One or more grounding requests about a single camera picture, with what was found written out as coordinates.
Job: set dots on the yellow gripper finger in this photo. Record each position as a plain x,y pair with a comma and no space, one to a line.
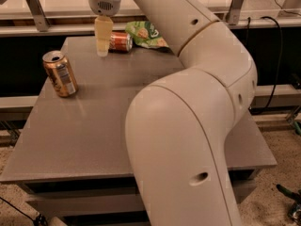
103,26

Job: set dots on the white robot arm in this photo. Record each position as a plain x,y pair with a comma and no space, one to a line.
176,127

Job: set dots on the left metal bracket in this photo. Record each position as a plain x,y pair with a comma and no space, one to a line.
38,15

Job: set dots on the gold soda can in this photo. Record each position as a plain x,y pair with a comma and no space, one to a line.
60,73

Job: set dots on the metal bracket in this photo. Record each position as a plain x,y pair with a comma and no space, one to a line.
38,15
233,15

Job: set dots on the right metal bracket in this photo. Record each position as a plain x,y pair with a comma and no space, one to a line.
233,15

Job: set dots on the grey drawer cabinet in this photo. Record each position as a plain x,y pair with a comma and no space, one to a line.
72,160

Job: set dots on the red coke can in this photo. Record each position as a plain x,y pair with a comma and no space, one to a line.
121,41

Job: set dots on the green chip bag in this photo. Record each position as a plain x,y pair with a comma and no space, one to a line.
145,35

